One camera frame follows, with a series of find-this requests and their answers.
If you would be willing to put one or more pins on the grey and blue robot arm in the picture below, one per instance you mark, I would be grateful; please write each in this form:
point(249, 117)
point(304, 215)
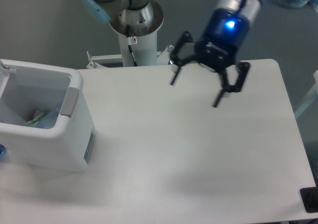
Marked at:
point(233, 77)

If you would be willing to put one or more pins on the white plastic bag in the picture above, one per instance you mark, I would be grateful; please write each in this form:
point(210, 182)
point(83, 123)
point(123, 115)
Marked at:
point(32, 123)

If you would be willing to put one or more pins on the white frame at right edge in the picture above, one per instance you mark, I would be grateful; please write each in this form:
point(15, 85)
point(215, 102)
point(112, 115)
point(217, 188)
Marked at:
point(308, 99)

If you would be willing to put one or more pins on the white paper inside trash can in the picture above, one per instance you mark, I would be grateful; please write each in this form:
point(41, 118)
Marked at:
point(38, 115)

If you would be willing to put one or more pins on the black device at table edge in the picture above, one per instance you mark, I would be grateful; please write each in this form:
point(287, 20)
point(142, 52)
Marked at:
point(310, 199)

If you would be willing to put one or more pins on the white trash can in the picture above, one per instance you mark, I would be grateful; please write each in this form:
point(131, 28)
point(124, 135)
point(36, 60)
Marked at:
point(26, 87)

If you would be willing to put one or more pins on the clear plastic water bottle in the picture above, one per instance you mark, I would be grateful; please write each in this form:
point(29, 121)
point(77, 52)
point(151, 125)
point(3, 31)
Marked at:
point(49, 119)

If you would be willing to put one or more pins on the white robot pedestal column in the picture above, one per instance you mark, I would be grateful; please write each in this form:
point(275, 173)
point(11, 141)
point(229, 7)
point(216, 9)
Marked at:
point(137, 34)

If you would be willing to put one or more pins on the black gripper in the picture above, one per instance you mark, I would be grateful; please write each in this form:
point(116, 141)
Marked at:
point(221, 42)

